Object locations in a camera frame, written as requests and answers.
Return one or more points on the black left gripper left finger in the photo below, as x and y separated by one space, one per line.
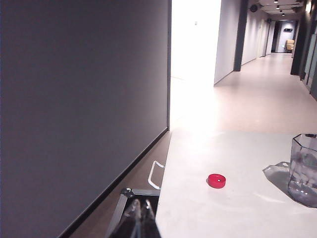
131 225

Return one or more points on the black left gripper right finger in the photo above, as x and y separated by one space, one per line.
149 225

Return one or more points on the red bottle cap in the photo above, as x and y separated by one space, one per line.
217 181

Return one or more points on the clear faceted glass mug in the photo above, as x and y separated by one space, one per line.
303 173

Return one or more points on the beige chair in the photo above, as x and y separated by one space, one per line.
290 45

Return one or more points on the black wall sign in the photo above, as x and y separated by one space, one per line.
288 30

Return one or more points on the round black wall fixture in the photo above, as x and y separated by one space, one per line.
253 8

